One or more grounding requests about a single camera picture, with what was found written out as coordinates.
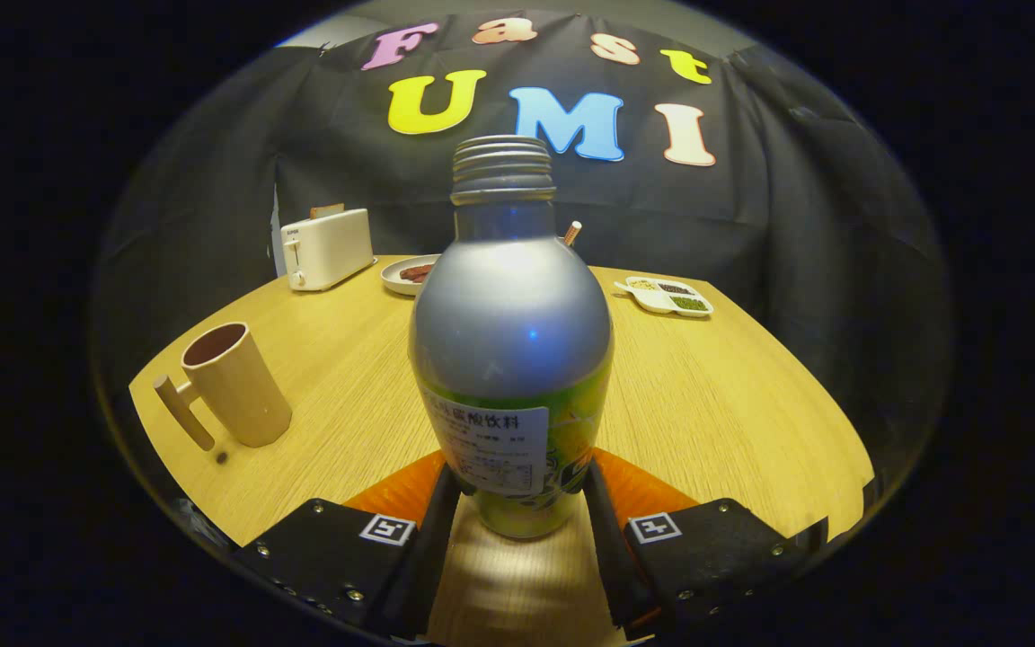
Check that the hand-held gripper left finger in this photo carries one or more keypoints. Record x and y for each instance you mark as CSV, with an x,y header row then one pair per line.
x,y
423,566

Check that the wooden table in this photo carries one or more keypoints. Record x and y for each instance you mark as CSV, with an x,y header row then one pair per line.
x,y
724,404

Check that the white divided dish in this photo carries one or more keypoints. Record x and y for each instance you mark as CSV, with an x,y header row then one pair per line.
x,y
666,296

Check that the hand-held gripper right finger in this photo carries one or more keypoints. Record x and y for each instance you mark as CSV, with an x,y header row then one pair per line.
x,y
609,566

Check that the striped paper straw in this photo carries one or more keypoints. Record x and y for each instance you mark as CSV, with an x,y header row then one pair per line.
x,y
572,234

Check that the white round plate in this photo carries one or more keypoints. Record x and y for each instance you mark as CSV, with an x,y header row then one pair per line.
x,y
394,280

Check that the white toaster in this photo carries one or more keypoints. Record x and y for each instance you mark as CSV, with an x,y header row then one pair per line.
x,y
329,250

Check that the toast slice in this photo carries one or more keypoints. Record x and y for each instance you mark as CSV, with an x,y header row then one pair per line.
x,y
327,210

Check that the silver juice bottle green label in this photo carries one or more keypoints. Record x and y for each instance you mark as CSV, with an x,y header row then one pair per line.
x,y
508,323

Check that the brown food pieces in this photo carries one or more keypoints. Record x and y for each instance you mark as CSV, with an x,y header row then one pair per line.
x,y
416,272

